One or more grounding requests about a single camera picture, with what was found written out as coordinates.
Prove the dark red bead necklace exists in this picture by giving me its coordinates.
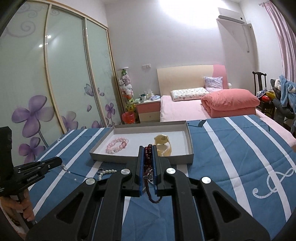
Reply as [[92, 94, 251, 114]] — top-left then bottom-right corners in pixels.
[[142, 143, 164, 204]]

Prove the cream jewelry holder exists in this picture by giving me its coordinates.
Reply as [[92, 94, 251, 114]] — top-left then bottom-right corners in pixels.
[[154, 134, 171, 157]]

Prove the person's left hand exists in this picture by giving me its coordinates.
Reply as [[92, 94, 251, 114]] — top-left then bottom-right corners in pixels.
[[1, 189, 35, 222]]

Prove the blue white striped bedspread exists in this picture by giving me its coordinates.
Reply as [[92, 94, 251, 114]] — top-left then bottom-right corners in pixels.
[[30, 115, 295, 237]]

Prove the grey shallow tray box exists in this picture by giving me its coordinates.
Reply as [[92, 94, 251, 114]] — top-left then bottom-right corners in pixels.
[[89, 121, 194, 165]]

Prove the red waste basket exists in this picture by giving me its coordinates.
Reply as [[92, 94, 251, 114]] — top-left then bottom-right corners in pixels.
[[121, 111, 135, 125]]

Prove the pink cream nightstand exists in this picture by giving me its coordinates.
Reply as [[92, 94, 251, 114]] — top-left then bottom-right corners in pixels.
[[136, 100, 161, 123]]

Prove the folded coral pink duvet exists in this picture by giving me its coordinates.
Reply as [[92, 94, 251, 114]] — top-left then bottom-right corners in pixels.
[[201, 88, 260, 118]]

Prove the sliding floral wardrobe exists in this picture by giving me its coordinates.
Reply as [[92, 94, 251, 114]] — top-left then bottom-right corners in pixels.
[[1, 1, 121, 166]]

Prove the dark wooden chair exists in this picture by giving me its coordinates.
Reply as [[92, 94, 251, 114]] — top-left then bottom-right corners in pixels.
[[252, 71, 275, 119]]

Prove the white patterned pillow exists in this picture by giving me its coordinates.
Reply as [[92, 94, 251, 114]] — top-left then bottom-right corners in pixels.
[[171, 87, 209, 101]]

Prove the stack of plush toys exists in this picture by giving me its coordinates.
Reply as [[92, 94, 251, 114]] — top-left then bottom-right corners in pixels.
[[118, 67, 135, 113]]

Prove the purple patterned small pillow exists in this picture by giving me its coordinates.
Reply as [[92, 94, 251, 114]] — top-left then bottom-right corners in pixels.
[[203, 76, 223, 92]]

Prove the blue clothes pile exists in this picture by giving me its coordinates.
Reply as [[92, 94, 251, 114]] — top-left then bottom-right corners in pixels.
[[270, 74, 296, 135]]

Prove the cream pink headboard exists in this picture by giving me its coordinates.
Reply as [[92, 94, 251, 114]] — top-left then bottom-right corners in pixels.
[[157, 64, 228, 96]]

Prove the pink curtain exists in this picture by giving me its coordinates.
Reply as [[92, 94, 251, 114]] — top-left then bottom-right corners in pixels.
[[262, 1, 295, 82]]

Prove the white air conditioner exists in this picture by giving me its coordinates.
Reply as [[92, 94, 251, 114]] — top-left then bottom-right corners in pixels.
[[218, 8, 245, 25]]

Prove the white pearl bracelet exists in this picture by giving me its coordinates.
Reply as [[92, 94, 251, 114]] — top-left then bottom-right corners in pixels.
[[97, 168, 117, 181]]

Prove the pink bead bracelet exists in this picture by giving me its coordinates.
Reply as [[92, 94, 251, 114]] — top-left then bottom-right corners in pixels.
[[105, 136, 129, 154]]

